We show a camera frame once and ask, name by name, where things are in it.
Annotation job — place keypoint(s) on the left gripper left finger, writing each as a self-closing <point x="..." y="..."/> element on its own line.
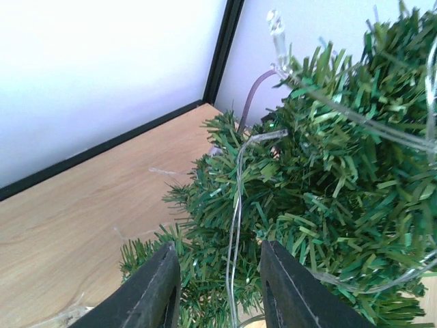
<point x="150" y="298"/>

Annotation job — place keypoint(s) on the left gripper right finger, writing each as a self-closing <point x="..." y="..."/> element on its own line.
<point x="292" y="297"/>

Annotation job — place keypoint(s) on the small green christmas tree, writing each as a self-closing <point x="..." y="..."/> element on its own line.
<point x="342" y="200"/>

